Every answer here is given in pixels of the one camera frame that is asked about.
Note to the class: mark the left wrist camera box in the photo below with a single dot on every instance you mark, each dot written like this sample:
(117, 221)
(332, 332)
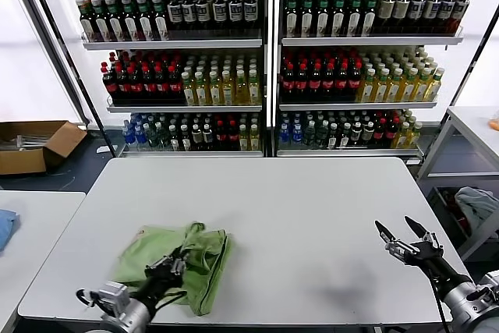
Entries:
(113, 298)

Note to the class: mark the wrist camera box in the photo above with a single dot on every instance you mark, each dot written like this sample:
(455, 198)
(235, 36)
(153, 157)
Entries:
(491, 282)
(113, 298)

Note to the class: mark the black storage crate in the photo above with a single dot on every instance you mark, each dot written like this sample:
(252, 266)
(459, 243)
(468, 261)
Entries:
(440, 208)

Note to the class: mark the black slanted metal pole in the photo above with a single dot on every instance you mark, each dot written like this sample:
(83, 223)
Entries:
(103, 130)
(466, 75)

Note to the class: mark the light green polo shirt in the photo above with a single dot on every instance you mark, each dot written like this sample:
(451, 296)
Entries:
(206, 263)

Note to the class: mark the small orange object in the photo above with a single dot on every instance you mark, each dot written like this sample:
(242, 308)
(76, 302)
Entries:
(495, 124)

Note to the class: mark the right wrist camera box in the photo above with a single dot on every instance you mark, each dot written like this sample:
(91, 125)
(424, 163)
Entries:
(491, 282)

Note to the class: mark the beige-label dark drink bottle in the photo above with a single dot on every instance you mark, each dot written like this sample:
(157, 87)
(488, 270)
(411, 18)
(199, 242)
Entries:
(207, 136)
(401, 11)
(197, 136)
(368, 133)
(386, 11)
(356, 133)

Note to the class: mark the white paper scrap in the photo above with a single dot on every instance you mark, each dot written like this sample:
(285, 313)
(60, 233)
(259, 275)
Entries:
(103, 149)

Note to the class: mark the clear green water bottle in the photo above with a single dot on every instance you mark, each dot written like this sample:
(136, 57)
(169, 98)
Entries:
(310, 135)
(163, 137)
(153, 137)
(321, 135)

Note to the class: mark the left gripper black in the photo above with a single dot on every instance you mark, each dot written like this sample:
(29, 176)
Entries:
(160, 284)

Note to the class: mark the grey-blue crumpled cloth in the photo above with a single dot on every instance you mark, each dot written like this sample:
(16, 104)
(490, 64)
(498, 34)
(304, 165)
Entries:
(475, 204)

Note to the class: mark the brown cardboard box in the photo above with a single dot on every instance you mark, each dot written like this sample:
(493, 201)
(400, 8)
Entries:
(23, 161)

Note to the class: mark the yellow juice bottle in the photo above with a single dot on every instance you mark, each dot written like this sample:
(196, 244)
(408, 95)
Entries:
(243, 138)
(189, 93)
(242, 91)
(422, 88)
(228, 92)
(415, 135)
(201, 93)
(366, 89)
(381, 89)
(408, 89)
(394, 89)
(254, 138)
(254, 91)
(403, 136)
(434, 87)
(215, 93)

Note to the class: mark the grey slanted metal pole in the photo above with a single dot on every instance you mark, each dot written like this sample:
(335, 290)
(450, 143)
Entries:
(50, 36)

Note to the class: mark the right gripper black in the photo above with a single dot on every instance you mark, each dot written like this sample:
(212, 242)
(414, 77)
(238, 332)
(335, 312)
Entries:
(434, 263)

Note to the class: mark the grey metal rods bundle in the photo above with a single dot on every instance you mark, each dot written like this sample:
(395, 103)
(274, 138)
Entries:
(27, 141)

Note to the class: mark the grey metal shelving rack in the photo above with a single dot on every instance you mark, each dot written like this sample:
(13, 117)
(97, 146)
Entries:
(370, 41)
(175, 43)

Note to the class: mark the blue folded cloth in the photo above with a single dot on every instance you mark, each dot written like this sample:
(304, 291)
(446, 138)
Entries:
(6, 227)

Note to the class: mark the red crumpled cloth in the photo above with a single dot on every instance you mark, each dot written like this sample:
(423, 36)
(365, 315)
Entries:
(459, 208)

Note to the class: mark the white metal frame table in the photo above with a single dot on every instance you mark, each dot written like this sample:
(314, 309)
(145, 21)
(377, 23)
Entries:
(438, 142)

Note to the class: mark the blue-label dark drink bottle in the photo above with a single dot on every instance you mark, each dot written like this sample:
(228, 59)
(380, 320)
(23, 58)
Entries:
(432, 11)
(189, 13)
(460, 9)
(417, 11)
(219, 12)
(235, 11)
(175, 13)
(446, 10)
(203, 12)
(251, 11)

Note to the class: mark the green-cap dark tea bottle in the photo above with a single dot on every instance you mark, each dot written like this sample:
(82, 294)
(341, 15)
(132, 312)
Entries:
(369, 17)
(339, 17)
(87, 23)
(115, 23)
(159, 21)
(101, 23)
(307, 17)
(129, 23)
(292, 17)
(144, 23)
(323, 17)
(355, 17)

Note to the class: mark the white-cap dark drink bottle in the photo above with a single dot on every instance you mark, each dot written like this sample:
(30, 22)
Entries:
(174, 139)
(186, 139)
(333, 137)
(345, 137)

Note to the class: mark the red-cap cola bottle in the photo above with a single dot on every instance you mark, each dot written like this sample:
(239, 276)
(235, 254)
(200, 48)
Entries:
(175, 86)
(122, 86)
(342, 83)
(233, 136)
(161, 86)
(289, 84)
(110, 85)
(391, 132)
(135, 86)
(328, 84)
(315, 84)
(221, 136)
(148, 86)
(379, 132)
(302, 84)
(354, 83)

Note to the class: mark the blue water bottle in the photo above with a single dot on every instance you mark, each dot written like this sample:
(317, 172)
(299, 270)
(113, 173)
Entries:
(127, 136)
(297, 135)
(140, 136)
(284, 135)

